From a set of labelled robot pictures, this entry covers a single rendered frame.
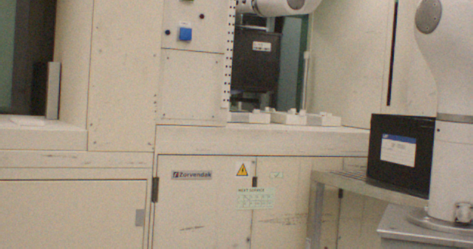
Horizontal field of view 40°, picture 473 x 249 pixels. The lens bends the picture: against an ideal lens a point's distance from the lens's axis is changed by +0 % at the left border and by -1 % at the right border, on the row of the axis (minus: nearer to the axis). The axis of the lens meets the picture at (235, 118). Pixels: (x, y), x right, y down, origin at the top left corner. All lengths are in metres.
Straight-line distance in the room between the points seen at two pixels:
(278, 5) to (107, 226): 0.73
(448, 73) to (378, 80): 0.93
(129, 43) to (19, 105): 0.52
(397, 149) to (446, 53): 0.57
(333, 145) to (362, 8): 0.52
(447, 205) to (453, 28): 0.31
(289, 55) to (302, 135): 0.93
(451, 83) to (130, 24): 0.79
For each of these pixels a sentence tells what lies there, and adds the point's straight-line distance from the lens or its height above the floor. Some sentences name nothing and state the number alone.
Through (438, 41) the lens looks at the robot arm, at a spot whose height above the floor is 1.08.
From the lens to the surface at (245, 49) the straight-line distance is 1.93.
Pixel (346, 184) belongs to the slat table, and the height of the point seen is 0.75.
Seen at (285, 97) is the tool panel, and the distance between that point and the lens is 2.72.
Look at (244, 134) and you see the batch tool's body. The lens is 1.73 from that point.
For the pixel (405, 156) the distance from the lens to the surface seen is 1.65.
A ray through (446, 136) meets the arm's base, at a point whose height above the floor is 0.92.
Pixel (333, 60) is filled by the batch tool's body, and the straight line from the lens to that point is 2.28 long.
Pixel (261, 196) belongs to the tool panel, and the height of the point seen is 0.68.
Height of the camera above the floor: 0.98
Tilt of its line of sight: 3 degrees down
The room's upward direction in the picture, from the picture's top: 4 degrees clockwise
